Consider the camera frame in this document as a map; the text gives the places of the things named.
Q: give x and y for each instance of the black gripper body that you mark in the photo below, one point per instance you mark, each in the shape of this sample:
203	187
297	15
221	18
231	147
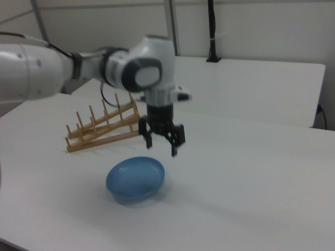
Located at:
160	119

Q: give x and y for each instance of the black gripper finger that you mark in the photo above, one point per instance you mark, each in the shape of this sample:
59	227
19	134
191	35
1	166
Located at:
178	138
147	133

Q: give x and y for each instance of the blue plastic plate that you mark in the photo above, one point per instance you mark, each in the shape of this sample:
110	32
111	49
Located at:
134	180

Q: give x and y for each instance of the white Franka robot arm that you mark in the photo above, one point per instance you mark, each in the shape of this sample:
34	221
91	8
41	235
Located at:
78	65

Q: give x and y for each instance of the wooden plate rack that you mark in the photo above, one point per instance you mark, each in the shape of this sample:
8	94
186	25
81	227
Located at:
104	137

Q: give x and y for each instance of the black pole with base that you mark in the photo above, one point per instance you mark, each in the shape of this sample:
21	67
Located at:
212	31

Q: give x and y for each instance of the grey metal partition post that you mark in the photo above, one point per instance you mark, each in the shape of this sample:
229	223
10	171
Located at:
174	15
40	21

